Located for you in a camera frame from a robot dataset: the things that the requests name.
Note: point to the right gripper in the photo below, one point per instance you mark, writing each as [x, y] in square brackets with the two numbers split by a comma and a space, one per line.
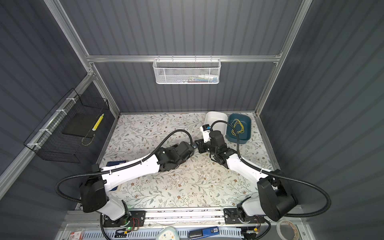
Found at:
[201, 146]

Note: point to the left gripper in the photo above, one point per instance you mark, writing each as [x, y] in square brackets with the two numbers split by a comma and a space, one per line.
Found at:
[173, 148]

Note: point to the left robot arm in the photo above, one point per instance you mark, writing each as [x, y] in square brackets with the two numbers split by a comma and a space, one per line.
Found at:
[95, 192]

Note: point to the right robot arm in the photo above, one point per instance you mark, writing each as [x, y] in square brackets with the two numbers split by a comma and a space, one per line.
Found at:
[276, 197]

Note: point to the white plastic bin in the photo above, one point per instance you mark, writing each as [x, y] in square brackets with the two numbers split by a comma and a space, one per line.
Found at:
[212, 117]

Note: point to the floral table mat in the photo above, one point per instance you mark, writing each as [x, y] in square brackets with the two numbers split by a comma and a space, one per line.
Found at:
[199, 182]

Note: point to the teal plastic bin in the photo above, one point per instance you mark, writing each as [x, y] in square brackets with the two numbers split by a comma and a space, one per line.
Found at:
[243, 127]

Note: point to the blue book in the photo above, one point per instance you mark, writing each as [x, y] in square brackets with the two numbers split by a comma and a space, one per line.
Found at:
[115, 163]

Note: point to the white round device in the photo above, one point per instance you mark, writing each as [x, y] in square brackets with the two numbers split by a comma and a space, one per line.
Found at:
[168, 233]

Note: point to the yellow marker pen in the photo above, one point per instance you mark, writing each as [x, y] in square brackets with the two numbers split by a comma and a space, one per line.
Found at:
[98, 122]

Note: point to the blue utility tool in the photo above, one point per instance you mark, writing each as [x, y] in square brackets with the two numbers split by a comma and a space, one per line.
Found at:
[203, 233]

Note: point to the black flat pad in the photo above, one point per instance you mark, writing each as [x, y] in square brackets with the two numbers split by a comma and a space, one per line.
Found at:
[80, 126]

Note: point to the tape roll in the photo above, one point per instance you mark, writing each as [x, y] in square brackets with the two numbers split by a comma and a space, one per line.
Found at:
[287, 230]

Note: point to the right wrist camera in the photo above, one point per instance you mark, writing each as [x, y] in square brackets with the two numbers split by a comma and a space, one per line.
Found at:
[206, 129]

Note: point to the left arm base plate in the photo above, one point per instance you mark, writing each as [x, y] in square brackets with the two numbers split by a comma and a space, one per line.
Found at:
[133, 219]

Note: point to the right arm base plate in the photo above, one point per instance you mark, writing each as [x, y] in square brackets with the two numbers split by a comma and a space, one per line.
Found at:
[237, 216]

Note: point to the white wire wall basket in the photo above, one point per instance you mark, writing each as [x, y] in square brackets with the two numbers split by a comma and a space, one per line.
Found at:
[187, 73]

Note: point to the black wire wall basket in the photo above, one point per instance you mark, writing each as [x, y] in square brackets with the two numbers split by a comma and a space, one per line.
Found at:
[50, 144]

